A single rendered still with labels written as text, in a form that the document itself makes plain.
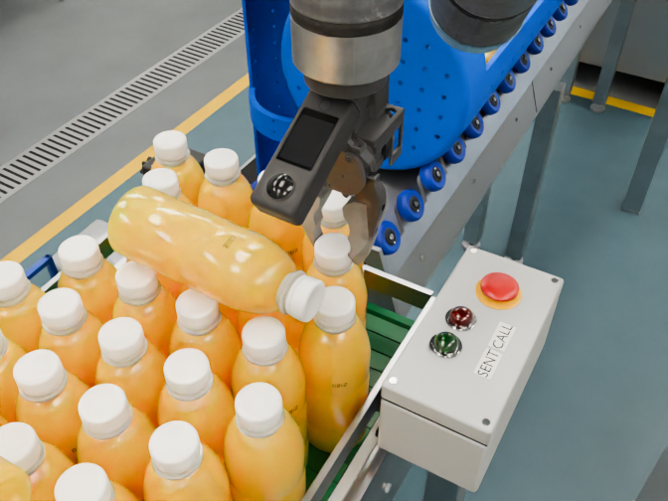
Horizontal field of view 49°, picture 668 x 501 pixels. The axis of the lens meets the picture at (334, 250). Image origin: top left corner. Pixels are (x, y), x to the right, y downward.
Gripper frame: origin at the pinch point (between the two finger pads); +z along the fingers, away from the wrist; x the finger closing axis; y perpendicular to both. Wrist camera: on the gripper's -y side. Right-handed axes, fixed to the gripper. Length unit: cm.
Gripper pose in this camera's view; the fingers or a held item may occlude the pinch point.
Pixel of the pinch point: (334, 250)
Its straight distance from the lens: 74.5
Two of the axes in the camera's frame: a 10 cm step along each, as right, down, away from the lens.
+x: -8.7, -3.4, 3.6
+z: 0.0, 7.2, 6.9
